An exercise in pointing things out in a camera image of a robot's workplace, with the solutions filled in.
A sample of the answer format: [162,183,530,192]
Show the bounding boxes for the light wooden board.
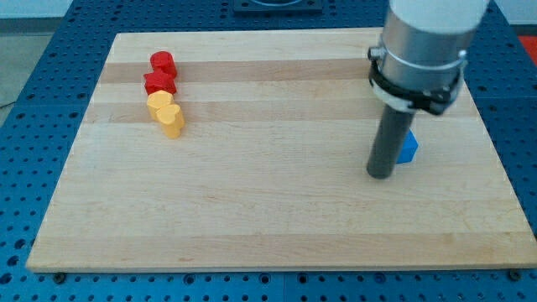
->
[26,29,536,273]

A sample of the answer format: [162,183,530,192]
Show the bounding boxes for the red cylinder block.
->
[149,51,177,78]

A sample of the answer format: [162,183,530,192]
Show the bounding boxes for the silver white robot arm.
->
[368,0,489,115]

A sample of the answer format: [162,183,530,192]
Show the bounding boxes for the blue cube block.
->
[396,131,419,164]

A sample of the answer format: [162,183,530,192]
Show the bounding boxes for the yellow heart block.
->
[156,104,185,138]

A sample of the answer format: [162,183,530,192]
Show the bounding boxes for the yellow pentagon block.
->
[146,90,175,121]

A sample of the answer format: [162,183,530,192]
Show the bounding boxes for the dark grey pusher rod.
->
[367,105,414,180]

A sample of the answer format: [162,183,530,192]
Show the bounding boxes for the red star block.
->
[143,70,177,95]

